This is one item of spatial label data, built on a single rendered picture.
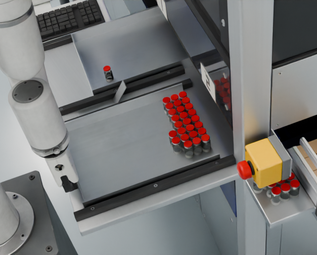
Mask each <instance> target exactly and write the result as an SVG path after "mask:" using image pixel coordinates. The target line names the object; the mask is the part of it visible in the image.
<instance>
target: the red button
mask: <svg viewBox="0 0 317 255"><path fill-rule="evenodd" d="M237 172H238V174H239V176H240V177H241V178H242V179H243V180H247V179H249V178H252V172H251V167H250V166H249V164H248V163H247V161H245V160H243V161H240V162H238V164H237Z"/></svg>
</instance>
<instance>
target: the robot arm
mask: <svg viewBox="0 0 317 255"><path fill-rule="evenodd" d="M44 60H45V54H44V48H43V44H42V39H41V35H40V31H39V27H38V23H37V19H36V15H35V11H34V7H33V3H32V0H0V70H1V71H2V72H3V73H4V74H5V75H6V76H7V77H8V80H9V82H10V85H11V90H10V92H9V94H8V102H9V104H10V106H11V108H12V110H13V112H14V115H15V117H16V119H17V121H18V123H19V125H20V127H21V129H22V131H23V133H24V135H25V137H26V139H27V141H28V143H29V145H30V147H31V149H32V151H33V152H34V153H35V154H37V155H38V156H40V157H42V158H45V161H46V163H47V165H48V167H49V169H50V171H51V173H52V175H53V178H54V180H55V182H56V183H57V185H58V187H60V188H61V187H62V186H63V188H64V191H65V192H66V193H67V192H71V191H74V190H76V189H78V186H77V183H76V182H78V180H79V178H78V174H77V171H76V168H75V164H74V161H73V158H72V155H71V152H70V150H69V148H68V144H69V139H70V137H69V133H68V131H67V128H66V126H65V123H64V121H63V118H62V115H61V113H60V110H59V108H58V105H57V103H56V100H55V97H54V95H53V92H52V90H51V87H50V85H49V81H48V77H47V73H46V69H45V66H44ZM34 226H35V214H34V210H33V208H32V206H31V204H30V203H29V201H28V200H27V199H26V198H25V197H23V196H21V195H19V194H17V193H13V192H5V190H4V189H3V187H2V186H1V184H0V255H14V254H16V253H17V252H18V251H19V250H20V249H21V248H22V247H23V246H24V245H25V244H26V243H27V241H28V240H29V238H30V236H31V234H32V232H33V229H34Z"/></svg>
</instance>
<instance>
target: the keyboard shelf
mask: <svg viewBox="0 0 317 255"><path fill-rule="evenodd" d="M83 1H86V0H77V1H74V2H70V3H67V4H64V5H60V6H57V7H53V8H52V6H51V3H50V1H49V2H45V3H42V4H38V5H35V6H33V7H34V11H35V15H36V16H37V15H39V14H43V13H46V12H48V13H49V11H52V10H54V11H55V10H56V9H60V8H62V7H66V6H69V5H70V6H71V5H73V4H77V3H79V2H83ZM97 3H98V5H99V8H100V10H101V12H102V15H103V17H104V20H105V22H108V21H111V17H110V15H109V13H108V10H107V8H106V5H105V3H104V1H103V0H97Z"/></svg>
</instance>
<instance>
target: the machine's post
mask: <svg viewBox="0 0 317 255"><path fill-rule="evenodd" d="M273 17H274V0H228V23H229V46H230V69H231V91H232V114H233V137H234V157H235V159H236V165H237V164H238V162H240V161H243V160H245V146H246V145H248V144H251V143H254V142H257V141H259V140H262V139H265V138H268V137H269V123H270V93H271V63H272V47H273ZM235 183H236V206H237V229H238V252H239V255H265V243H266V221H265V219H264V217H263V215H262V213H261V212H260V210H259V208H258V206H257V204H256V203H255V201H254V199H253V197H252V196H251V194H250V192H249V190H248V188H247V187H246V180H243V179H242V178H239V179H236V180H235Z"/></svg>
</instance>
